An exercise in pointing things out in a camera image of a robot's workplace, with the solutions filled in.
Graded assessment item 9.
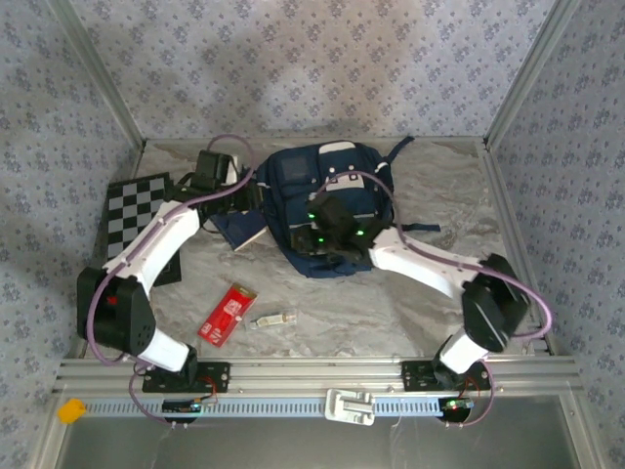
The navy blue backpack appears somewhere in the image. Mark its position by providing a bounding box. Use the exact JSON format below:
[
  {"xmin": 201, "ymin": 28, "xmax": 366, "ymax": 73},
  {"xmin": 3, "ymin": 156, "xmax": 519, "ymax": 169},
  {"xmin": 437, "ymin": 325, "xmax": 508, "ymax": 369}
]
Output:
[{"xmin": 253, "ymin": 136, "xmax": 440, "ymax": 280}]

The white plastic bracket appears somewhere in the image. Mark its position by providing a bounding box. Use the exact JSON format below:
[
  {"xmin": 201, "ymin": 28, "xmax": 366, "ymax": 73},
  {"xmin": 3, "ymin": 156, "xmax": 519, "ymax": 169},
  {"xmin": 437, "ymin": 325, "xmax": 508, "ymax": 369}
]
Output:
[{"xmin": 324, "ymin": 388, "xmax": 377, "ymax": 426}]

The small yellow block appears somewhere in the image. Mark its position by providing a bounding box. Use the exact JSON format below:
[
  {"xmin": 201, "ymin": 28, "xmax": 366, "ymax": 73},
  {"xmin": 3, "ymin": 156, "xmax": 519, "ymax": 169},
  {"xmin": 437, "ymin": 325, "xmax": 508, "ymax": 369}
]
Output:
[{"xmin": 57, "ymin": 398, "xmax": 87, "ymax": 424}]

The aluminium table side rail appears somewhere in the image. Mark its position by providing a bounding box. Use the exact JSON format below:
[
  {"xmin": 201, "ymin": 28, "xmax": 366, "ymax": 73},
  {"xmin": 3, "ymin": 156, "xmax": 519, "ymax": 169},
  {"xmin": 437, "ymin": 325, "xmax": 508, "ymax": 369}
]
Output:
[{"xmin": 480, "ymin": 139, "xmax": 558, "ymax": 358}]

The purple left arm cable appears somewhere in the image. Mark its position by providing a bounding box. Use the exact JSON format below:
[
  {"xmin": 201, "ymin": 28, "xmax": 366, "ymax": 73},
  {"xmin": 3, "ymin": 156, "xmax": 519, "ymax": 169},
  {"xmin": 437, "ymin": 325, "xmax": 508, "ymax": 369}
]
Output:
[{"xmin": 85, "ymin": 134, "xmax": 258, "ymax": 430}]

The clear plastic small case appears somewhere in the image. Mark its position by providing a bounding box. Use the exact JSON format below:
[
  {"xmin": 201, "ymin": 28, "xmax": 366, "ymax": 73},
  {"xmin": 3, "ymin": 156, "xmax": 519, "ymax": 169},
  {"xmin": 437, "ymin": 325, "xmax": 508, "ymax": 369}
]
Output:
[{"xmin": 248, "ymin": 310, "xmax": 298, "ymax": 332}]

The red packet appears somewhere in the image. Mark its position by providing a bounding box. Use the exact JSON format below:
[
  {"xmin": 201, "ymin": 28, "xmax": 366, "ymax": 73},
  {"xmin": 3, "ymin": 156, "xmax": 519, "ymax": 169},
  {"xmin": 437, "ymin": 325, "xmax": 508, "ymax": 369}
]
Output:
[{"xmin": 196, "ymin": 281, "xmax": 259, "ymax": 349}]

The aluminium mounting rail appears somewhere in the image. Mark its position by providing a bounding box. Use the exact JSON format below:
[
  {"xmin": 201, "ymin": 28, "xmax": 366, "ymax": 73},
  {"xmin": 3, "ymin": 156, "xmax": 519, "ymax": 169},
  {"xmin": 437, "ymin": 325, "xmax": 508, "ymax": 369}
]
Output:
[{"xmin": 52, "ymin": 356, "xmax": 585, "ymax": 395}]

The grey slotted cable duct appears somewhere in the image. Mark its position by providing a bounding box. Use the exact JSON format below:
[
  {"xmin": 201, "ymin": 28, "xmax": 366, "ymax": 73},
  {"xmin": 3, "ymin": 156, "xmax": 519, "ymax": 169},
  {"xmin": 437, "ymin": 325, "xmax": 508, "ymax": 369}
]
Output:
[{"xmin": 82, "ymin": 396, "xmax": 448, "ymax": 419}]

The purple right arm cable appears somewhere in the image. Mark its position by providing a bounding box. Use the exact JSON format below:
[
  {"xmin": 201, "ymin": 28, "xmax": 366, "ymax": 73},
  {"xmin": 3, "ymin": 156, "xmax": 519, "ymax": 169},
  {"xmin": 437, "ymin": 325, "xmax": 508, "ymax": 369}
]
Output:
[{"xmin": 314, "ymin": 170, "xmax": 556, "ymax": 430}]

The aluminium frame post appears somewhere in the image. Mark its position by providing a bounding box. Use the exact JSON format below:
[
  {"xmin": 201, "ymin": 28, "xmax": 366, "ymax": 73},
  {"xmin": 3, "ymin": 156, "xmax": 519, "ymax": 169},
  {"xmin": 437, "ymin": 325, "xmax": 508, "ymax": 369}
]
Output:
[
  {"xmin": 482, "ymin": 0, "xmax": 585, "ymax": 150},
  {"xmin": 48, "ymin": 0, "xmax": 148, "ymax": 150}
]

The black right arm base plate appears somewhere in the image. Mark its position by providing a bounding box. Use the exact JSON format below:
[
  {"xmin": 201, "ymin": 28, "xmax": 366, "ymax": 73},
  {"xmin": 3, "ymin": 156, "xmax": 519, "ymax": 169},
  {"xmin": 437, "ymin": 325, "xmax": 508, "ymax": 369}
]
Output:
[{"xmin": 400, "ymin": 360, "xmax": 491, "ymax": 392}]

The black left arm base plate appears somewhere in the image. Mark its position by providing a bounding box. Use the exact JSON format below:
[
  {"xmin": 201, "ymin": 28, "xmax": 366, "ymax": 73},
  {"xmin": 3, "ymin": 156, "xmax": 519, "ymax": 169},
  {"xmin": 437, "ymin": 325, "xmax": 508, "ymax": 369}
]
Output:
[{"xmin": 142, "ymin": 361, "xmax": 230, "ymax": 394}]

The black grey chessboard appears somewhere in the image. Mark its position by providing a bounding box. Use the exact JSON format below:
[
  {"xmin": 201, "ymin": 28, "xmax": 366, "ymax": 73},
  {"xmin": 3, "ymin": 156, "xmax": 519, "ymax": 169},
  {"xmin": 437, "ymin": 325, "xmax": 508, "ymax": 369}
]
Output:
[{"xmin": 104, "ymin": 172, "xmax": 183, "ymax": 287}]

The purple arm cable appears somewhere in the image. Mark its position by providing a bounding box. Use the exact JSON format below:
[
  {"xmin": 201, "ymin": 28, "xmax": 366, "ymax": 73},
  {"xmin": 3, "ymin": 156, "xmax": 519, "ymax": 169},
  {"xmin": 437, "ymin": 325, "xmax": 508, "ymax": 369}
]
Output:
[
  {"xmin": 314, "ymin": 170, "xmax": 556, "ymax": 430},
  {"xmin": 85, "ymin": 134, "xmax": 258, "ymax": 430}
]

